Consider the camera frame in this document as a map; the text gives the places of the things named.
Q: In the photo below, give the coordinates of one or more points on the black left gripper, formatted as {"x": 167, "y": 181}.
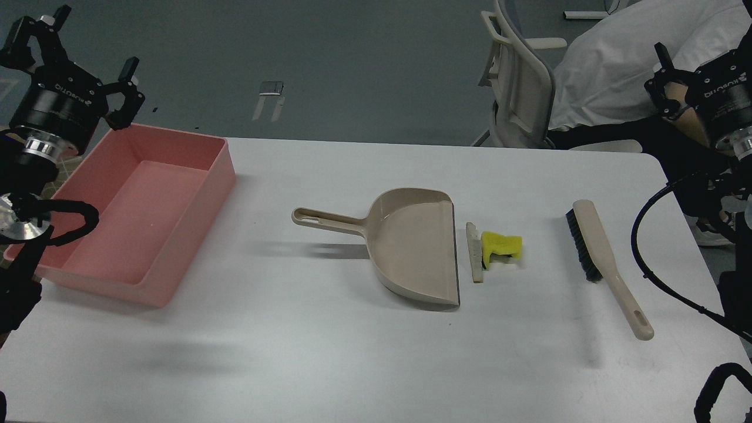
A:
{"x": 61, "y": 109}

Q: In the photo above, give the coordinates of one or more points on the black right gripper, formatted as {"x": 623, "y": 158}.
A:
{"x": 722, "y": 97}

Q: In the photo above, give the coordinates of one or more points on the beige brush with black bristles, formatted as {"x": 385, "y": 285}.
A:
{"x": 597, "y": 260}

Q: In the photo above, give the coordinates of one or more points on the yellow and green sponge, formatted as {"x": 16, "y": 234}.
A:
{"x": 500, "y": 245}

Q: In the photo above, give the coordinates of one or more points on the white bread slice piece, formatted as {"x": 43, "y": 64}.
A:
{"x": 474, "y": 252}

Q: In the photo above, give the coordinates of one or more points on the beige plastic dustpan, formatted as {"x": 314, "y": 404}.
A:
{"x": 410, "y": 239}

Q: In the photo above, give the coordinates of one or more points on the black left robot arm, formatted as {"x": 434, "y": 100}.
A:
{"x": 33, "y": 222}

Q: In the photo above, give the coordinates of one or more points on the pink plastic bin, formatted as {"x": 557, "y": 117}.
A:
{"x": 158, "y": 192}

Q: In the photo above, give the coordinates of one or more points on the person in white shirt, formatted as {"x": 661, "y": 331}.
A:
{"x": 600, "y": 94}

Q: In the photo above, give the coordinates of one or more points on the white table leg base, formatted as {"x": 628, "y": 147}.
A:
{"x": 585, "y": 15}

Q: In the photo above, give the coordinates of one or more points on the white office chair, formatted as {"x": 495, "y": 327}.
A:
{"x": 522, "y": 83}

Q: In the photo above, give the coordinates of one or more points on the metal floor plate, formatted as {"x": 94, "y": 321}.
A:
{"x": 271, "y": 88}

